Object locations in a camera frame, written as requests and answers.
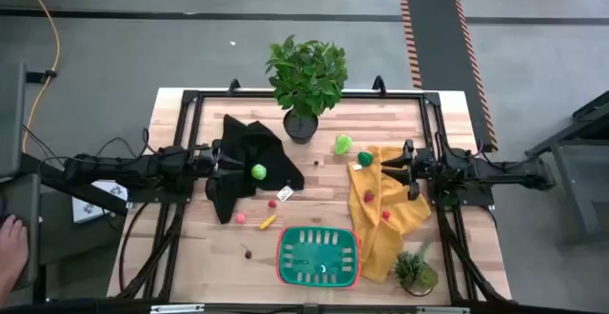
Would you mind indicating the teal basket with orange rim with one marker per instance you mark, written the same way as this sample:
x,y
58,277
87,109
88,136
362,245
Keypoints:
x,y
316,257

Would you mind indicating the black metal table frame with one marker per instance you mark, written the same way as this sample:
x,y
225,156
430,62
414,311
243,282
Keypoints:
x,y
380,95

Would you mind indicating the silver metal bracket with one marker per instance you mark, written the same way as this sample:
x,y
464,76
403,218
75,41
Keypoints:
x,y
176,309
442,310

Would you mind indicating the red toy strawberry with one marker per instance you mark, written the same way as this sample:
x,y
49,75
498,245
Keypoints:
x,y
368,196
386,215

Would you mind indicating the pink toy peach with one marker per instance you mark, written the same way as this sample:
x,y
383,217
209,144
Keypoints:
x,y
240,218

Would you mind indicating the black cloth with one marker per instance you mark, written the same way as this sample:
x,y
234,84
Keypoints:
x,y
266,147

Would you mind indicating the round green toy cabbage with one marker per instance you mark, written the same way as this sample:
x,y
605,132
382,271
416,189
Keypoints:
x,y
259,171

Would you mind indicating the red toy cherry with stem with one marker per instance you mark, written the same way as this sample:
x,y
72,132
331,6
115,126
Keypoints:
x,y
248,254

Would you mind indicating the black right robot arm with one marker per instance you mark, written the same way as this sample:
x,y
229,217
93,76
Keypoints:
x,y
504,173

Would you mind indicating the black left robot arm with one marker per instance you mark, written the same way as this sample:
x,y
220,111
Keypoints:
x,y
119,169

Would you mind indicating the light green ridged toy fruit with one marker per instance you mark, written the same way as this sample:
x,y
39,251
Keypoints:
x,y
342,144

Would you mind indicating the yellow toy banana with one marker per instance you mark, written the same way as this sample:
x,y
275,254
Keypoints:
x,y
268,221

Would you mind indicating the white handwritten paper tag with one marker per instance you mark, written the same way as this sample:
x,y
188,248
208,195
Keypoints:
x,y
284,193

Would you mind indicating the small white cloth label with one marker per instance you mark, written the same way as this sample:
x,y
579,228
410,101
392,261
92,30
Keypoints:
x,y
357,166

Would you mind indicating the mustard yellow cloth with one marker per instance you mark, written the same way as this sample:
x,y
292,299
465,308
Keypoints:
x,y
380,238

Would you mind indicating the person's hand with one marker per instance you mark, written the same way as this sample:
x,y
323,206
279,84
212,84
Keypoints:
x,y
12,252

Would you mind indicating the small potted succulent plant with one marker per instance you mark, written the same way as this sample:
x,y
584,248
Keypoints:
x,y
415,273

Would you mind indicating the grey metal side table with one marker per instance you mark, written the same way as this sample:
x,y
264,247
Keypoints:
x,y
571,181

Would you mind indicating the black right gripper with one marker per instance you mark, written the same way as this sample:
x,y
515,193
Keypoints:
x,y
428,169

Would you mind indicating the grey upright panel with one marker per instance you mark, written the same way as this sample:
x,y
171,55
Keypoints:
x,y
12,119

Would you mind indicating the white box with markers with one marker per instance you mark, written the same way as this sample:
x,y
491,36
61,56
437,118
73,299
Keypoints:
x,y
88,209

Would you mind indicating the black floor mat striped edges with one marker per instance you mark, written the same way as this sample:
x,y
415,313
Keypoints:
x,y
442,66

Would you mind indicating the dark green toy bell pepper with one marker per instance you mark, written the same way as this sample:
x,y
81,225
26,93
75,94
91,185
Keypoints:
x,y
365,158

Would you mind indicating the grey desk surface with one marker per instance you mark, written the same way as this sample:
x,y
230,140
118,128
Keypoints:
x,y
33,200

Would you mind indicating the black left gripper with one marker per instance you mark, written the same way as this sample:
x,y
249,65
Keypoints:
x,y
209,162

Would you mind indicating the large leafy potted plant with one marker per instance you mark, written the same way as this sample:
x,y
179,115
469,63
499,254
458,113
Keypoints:
x,y
304,76

